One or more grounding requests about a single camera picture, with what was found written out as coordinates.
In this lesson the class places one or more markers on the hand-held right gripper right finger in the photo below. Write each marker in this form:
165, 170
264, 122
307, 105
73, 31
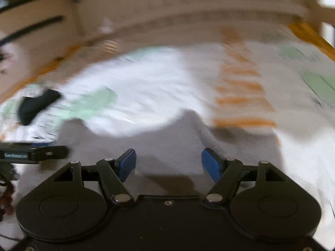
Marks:
210, 163

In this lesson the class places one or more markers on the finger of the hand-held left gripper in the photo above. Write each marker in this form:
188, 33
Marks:
52, 152

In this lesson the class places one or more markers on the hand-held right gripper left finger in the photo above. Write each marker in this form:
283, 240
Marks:
127, 163

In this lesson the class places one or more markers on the grey sweater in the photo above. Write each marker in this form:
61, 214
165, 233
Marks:
162, 149

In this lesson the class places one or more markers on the black folded garment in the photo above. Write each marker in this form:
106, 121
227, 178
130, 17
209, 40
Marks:
35, 106

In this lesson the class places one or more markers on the leaf printed white duvet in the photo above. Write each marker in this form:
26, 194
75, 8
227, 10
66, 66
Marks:
157, 83

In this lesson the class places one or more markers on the orange bed sheet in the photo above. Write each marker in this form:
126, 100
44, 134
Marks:
312, 38

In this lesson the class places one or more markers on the pale wooden bed frame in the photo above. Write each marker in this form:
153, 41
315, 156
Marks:
196, 7

